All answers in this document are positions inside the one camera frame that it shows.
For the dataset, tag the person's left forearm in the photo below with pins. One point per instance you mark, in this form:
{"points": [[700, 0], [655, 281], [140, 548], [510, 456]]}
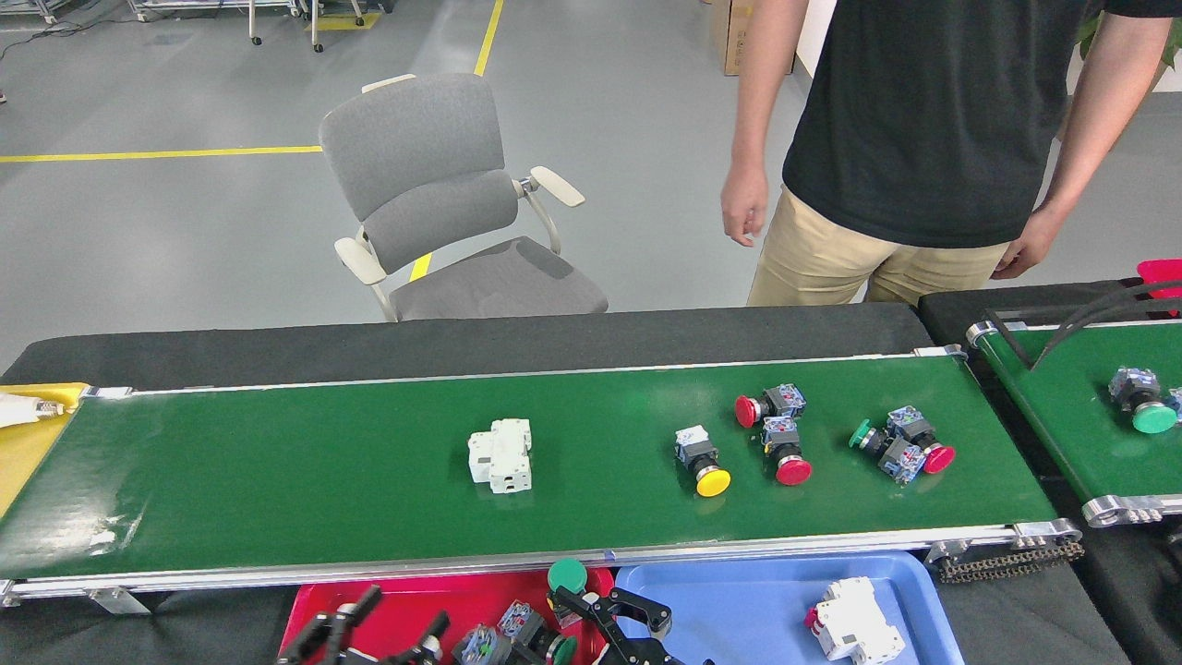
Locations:
{"points": [[1090, 129]]}

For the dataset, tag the short green conveyor belt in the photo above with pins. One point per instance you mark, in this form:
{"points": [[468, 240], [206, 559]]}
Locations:
{"points": [[1062, 416]]}

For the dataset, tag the metal equipment cart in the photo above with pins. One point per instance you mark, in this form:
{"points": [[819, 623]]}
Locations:
{"points": [[185, 9]]}

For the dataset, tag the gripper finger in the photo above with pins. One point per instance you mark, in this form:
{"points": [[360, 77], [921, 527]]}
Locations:
{"points": [[323, 637]]}

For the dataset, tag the white circuit breaker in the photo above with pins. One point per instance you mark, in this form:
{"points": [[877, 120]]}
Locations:
{"points": [[501, 454], [854, 621]]}

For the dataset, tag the blue plastic tray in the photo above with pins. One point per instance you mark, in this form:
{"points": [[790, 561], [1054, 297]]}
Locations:
{"points": [[739, 610]]}

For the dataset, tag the person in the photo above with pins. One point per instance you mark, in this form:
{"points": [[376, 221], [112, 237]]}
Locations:
{"points": [[923, 120]]}

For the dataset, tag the red plastic tray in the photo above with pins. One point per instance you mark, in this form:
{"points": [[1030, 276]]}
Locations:
{"points": [[406, 596]]}

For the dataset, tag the person's right forearm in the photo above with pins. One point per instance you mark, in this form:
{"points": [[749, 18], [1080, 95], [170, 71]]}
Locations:
{"points": [[753, 120]]}

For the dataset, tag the long green conveyor belt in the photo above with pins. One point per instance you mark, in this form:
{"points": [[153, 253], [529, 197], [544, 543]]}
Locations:
{"points": [[277, 462]]}

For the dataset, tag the person's right hand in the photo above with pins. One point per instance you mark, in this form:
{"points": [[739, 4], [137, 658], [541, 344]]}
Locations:
{"points": [[746, 203]]}

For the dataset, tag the yellow plastic bin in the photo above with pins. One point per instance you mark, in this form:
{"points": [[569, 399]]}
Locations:
{"points": [[23, 453]]}

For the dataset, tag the brown cardboard box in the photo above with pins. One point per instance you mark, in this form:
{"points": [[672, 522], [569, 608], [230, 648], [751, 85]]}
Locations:
{"points": [[729, 37]]}

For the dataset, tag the person's left hand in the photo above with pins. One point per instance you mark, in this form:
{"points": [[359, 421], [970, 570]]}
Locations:
{"points": [[1034, 245]]}

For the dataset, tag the white wheeled stand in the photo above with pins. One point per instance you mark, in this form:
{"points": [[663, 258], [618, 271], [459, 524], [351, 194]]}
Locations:
{"points": [[316, 32]]}

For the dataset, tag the black guide frame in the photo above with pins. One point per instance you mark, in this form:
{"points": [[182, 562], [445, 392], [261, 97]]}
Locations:
{"points": [[1108, 305]]}

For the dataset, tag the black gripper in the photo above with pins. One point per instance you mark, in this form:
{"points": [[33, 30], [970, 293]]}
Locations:
{"points": [[646, 658]]}

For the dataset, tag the grey office chair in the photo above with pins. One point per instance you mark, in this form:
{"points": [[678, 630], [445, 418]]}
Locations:
{"points": [[425, 157]]}

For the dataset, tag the red plastic bin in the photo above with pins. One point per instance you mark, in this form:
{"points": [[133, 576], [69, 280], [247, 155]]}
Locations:
{"points": [[1162, 275]]}

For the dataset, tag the yellow mushroom push button switch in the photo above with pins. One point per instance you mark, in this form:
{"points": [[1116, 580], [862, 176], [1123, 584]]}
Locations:
{"points": [[712, 481]]}

